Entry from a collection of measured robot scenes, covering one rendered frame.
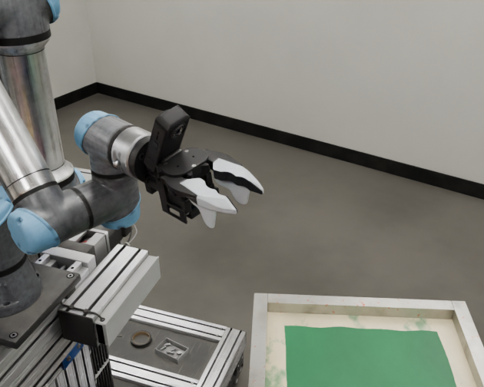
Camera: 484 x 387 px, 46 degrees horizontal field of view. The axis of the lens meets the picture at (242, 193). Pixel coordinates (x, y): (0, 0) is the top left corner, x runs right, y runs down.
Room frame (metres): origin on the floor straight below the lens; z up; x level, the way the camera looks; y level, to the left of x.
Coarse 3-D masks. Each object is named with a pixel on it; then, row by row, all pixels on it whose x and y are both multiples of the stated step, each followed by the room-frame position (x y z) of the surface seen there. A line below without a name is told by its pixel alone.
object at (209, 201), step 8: (184, 184) 0.67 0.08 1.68; (192, 184) 0.66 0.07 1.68; (200, 184) 0.66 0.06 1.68; (200, 192) 0.65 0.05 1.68; (208, 192) 0.64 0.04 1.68; (216, 192) 0.64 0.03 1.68; (200, 200) 0.64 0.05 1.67; (208, 200) 0.63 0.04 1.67; (216, 200) 0.63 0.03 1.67; (224, 200) 0.63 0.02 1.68; (200, 208) 0.66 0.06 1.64; (208, 208) 0.63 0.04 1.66; (216, 208) 0.62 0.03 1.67; (224, 208) 0.62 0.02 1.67; (232, 208) 0.62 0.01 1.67; (208, 216) 0.64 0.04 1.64; (208, 224) 0.65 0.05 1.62
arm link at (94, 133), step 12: (84, 120) 0.86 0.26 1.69; (96, 120) 0.84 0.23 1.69; (108, 120) 0.84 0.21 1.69; (120, 120) 0.85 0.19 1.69; (84, 132) 0.84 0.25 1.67; (96, 132) 0.82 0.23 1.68; (108, 132) 0.81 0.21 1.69; (120, 132) 0.80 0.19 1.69; (84, 144) 0.83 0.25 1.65; (96, 144) 0.81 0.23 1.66; (108, 144) 0.79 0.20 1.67; (96, 156) 0.81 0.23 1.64; (108, 156) 0.79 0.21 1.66; (96, 168) 0.82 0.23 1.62; (108, 168) 0.81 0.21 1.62
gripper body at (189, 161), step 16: (144, 144) 0.76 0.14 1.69; (176, 160) 0.72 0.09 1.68; (192, 160) 0.72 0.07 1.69; (144, 176) 0.76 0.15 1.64; (160, 176) 0.70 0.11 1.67; (176, 176) 0.68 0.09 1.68; (192, 176) 0.69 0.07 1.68; (208, 176) 0.72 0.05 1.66; (160, 192) 0.71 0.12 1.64; (176, 208) 0.69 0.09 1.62; (192, 208) 0.69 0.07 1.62
